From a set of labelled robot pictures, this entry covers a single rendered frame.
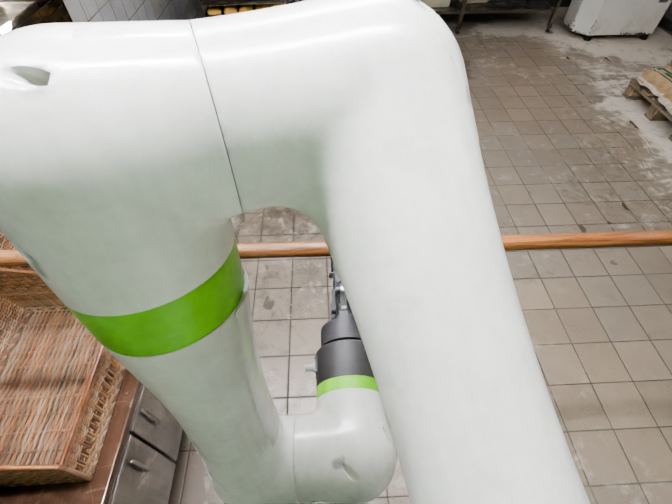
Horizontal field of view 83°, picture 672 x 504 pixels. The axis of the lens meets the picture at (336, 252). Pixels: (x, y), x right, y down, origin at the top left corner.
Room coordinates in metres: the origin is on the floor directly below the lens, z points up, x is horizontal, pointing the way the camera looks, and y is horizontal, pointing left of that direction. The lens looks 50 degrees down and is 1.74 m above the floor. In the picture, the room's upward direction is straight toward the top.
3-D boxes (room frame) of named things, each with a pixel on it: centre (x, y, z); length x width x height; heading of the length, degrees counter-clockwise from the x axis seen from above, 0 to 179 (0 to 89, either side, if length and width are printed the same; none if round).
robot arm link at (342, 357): (0.23, -0.01, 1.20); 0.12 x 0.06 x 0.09; 93
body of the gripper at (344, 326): (0.30, -0.01, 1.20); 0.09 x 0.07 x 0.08; 3
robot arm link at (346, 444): (0.13, -0.01, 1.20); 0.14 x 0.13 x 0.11; 3
